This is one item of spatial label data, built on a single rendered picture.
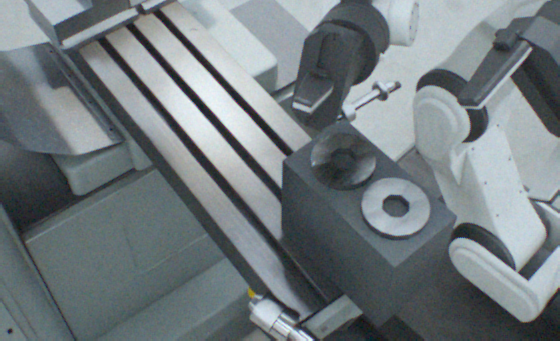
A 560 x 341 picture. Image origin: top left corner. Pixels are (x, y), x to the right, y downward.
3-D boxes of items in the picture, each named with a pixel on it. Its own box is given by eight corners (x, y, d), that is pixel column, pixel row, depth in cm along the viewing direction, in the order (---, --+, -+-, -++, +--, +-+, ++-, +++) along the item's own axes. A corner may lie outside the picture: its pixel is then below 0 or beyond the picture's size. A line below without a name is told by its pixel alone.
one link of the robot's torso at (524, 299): (580, 268, 151) (603, 235, 140) (524, 333, 142) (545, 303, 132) (496, 207, 159) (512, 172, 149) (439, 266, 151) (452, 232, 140)
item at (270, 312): (268, 294, 109) (296, 314, 108) (249, 321, 108) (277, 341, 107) (268, 288, 105) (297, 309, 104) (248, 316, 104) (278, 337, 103)
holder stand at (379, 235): (335, 188, 122) (345, 110, 106) (434, 281, 112) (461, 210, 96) (280, 229, 117) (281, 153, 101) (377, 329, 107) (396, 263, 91)
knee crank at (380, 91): (391, 80, 198) (394, 64, 193) (406, 93, 195) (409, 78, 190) (327, 117, 190) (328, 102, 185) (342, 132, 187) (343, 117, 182)
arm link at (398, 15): (315, 69, 95) (341, 35, 104) (398, 79, 92) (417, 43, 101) (314, -17, 89) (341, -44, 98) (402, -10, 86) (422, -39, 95)
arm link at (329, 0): (319, 46, 99) (347, 3, 109) (385, 53, 96) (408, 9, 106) (317, 1, 95) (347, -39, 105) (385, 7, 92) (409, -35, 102)
